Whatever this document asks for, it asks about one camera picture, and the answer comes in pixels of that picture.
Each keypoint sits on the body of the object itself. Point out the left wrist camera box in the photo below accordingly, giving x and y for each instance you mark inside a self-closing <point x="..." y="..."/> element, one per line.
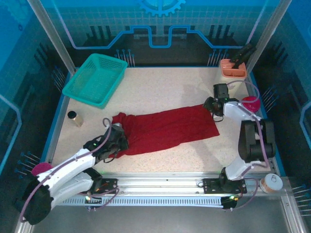
<point x="117" y="125"/>

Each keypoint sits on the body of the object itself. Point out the red t-shirt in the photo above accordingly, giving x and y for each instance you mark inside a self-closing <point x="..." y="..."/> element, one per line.
<point x="170" y="128"/>

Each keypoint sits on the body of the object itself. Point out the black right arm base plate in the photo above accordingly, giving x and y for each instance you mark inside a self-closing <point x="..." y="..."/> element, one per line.
<point x="211" y="185"/>

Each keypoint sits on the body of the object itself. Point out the teal plastic basket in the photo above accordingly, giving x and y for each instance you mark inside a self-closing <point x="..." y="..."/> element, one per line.
<point x="93" y="80"/>

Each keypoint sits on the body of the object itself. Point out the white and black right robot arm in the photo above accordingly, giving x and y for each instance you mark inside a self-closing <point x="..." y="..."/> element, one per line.
<point x="252" y="140"/>

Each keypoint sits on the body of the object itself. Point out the aluminium rail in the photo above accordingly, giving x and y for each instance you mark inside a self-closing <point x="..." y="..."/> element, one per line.
<point x="167" y="184"/>

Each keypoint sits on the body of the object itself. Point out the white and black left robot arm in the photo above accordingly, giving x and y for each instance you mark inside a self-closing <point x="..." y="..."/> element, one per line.
<point x="65" y="170"/>

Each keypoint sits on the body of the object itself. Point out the small bottle black cap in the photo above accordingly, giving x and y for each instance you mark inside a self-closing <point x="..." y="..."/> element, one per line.
<point x="76" y="119"/>

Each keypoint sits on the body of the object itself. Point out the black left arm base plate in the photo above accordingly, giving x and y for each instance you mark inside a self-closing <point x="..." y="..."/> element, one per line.
<point x="109" y="184"/>

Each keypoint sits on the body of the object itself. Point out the white cup pink lid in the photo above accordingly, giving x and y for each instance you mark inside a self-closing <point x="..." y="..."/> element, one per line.
<point x="252" y="103"/>

